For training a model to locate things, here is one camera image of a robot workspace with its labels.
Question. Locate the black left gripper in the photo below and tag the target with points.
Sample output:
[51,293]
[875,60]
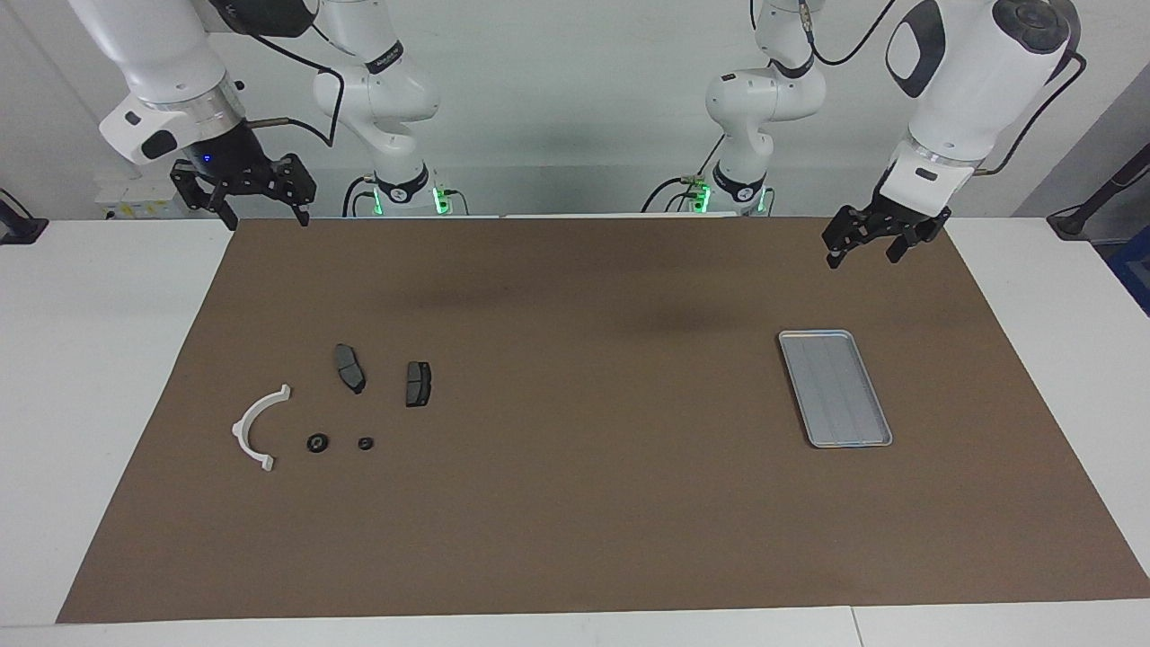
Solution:
[885,220]

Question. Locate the white power strip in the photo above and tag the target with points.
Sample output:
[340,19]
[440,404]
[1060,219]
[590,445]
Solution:
[135,199]

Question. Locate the short dark brake pad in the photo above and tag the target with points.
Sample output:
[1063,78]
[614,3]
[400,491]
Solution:
[418,385]

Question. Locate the silver metal tray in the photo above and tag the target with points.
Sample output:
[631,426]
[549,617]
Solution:
[835,388]

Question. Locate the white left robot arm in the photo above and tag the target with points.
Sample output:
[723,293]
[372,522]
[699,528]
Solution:
[961,81]

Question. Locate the blue box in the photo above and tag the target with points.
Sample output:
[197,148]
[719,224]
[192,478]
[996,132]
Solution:
[1134,270]

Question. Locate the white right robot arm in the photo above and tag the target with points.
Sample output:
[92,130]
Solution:
[171,54]

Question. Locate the long dark brake pad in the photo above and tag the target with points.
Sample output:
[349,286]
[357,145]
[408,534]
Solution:
[349,367]

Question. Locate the white curved plastic bracket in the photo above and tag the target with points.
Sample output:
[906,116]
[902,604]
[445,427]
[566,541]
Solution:
[241,431]

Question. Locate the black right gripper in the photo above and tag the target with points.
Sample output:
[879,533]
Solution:
[234,162]

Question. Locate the black clamp stand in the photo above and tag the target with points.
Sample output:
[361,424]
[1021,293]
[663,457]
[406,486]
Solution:
[18,226]
[1092,205]

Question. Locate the brown table mat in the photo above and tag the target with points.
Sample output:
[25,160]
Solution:
[575,512]

